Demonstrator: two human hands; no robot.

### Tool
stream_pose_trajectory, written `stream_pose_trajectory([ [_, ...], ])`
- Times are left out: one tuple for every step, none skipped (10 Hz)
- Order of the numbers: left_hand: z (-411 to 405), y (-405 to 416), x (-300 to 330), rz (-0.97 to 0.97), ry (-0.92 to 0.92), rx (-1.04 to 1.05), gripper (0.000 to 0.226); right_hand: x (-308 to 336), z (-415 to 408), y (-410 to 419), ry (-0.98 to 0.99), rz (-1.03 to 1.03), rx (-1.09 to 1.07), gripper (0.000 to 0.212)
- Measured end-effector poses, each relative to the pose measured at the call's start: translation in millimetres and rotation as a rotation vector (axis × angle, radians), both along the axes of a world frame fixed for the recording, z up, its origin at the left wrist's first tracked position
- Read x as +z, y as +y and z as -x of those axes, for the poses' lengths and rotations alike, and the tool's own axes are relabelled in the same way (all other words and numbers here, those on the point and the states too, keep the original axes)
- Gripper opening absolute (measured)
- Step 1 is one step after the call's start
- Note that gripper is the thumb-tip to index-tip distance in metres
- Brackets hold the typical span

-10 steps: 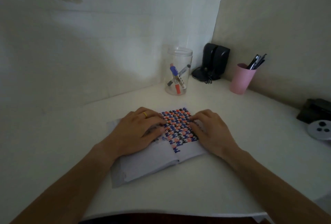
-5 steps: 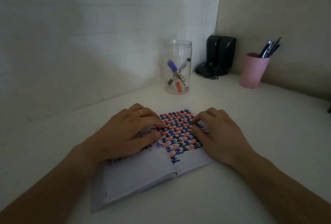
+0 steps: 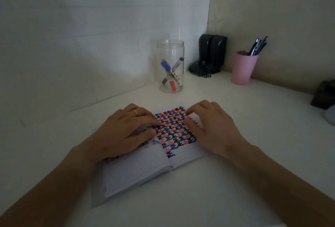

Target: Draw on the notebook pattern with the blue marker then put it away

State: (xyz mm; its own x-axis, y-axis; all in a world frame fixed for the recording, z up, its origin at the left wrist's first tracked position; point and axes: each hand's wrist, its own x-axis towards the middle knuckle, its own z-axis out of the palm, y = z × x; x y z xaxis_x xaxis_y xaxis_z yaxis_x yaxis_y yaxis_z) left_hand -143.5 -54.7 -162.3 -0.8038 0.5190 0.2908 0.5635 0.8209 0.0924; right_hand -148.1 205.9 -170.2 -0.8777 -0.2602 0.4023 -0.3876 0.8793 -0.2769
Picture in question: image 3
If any person's right forearm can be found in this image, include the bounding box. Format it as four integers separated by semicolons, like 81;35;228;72
230;140;335;227

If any black desktop speaker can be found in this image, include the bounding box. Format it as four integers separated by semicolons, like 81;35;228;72
199;34;214;68
209;36;228;74

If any person's right hand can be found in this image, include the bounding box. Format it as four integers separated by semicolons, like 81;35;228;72
184;100;252;161

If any dark pen with silver clip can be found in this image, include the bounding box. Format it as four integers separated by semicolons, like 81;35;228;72
247;38;260;56

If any white patterned notebook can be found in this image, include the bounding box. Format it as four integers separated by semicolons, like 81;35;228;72
90;101;210;208

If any grey capped marker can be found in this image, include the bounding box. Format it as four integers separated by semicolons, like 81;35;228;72
162;57;184;85

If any person's left hand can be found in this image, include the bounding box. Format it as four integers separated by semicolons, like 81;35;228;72
83;103;162;166

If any clear plastic jar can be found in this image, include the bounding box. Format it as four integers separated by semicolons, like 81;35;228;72
156;39;185;94

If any orange marker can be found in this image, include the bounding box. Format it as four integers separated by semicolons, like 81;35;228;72
168;74;177;93

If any black cable bundle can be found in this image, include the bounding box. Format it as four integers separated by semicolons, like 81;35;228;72
189;60;213;78

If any person's left forearm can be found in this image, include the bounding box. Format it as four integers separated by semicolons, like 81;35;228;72
0;143;98;227

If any dark box-shaped object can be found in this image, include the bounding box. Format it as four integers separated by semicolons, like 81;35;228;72
311;80;335;110

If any pink plastic cup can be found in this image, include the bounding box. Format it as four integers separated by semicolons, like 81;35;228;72
231;50;259;86

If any black pen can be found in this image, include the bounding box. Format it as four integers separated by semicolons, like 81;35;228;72
253;36;269;56

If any blue capped white marker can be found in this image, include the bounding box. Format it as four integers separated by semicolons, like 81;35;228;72
161;60;183;86

